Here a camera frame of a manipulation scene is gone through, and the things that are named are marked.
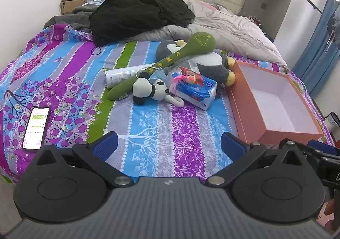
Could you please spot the black rod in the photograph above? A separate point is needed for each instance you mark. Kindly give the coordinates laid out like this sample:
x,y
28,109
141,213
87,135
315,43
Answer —
x,y
308,0

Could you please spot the green plush massage stick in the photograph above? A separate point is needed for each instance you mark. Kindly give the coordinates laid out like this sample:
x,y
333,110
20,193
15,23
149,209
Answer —
x,y
170,61

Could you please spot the orange box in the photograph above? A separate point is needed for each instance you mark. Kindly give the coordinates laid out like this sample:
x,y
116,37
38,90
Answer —
x,y
265,103

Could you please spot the smartphone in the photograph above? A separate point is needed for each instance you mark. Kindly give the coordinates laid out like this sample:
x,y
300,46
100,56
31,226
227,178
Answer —
x,y
37,127

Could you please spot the white spray can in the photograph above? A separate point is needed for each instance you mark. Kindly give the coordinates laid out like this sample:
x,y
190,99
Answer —
x,y
122,74

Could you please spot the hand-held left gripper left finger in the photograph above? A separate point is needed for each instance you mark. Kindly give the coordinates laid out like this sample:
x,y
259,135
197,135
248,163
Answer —
x,y
106,146

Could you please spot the clear plastic packets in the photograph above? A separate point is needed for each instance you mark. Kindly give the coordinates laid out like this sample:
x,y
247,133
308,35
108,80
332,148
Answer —
x,y
188,64

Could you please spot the cardboard box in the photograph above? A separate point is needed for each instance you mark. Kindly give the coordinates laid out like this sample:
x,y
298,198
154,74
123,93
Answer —
x,y
71,5

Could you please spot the row of cosmetics bottles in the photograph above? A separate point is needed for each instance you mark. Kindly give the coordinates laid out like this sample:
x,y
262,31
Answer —
x,y
255,20

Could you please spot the black garment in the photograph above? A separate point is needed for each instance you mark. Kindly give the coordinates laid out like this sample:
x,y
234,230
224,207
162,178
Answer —
x,y
138,13

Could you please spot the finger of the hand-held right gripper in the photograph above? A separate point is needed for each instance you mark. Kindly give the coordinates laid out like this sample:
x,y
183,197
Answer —
x,y
314,143

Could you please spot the blue face mask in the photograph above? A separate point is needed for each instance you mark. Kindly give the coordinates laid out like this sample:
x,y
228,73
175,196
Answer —
x,y
159,72

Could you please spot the blue tissue pack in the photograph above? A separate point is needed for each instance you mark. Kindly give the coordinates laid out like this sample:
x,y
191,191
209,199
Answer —
x,y
196,90

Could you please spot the person's right hand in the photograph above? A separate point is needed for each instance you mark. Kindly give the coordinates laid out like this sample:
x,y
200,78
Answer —
x,y
329,212

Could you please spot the blue curtain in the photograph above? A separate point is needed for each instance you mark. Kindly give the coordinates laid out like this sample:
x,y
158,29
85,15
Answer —
x,y
316,42

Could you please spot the panda plush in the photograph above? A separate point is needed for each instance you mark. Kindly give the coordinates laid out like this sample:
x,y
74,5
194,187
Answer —
x,y
144,87

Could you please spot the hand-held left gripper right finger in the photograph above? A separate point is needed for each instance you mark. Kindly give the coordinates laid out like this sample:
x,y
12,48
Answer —
x,y
232,146

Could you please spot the grey penguin plush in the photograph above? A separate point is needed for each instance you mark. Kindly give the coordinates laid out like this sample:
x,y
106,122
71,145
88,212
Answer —
x,y
212,65

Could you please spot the dark grey blanket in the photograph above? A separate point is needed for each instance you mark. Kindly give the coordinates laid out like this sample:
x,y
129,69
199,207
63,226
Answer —
x,y
69,16

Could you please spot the red printed wrapper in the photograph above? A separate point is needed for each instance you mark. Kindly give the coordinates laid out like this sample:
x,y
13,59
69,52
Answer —
x,y
187,73

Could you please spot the hanging dark garment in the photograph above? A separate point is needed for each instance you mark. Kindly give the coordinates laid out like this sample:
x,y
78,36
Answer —
x,y
334,24

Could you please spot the light grey duvet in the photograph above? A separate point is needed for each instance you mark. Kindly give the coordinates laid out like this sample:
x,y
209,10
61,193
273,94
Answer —
x,y
225,26

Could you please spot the floral striped bed sheet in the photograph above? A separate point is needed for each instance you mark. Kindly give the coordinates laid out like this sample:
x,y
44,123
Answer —
x,y
159,127

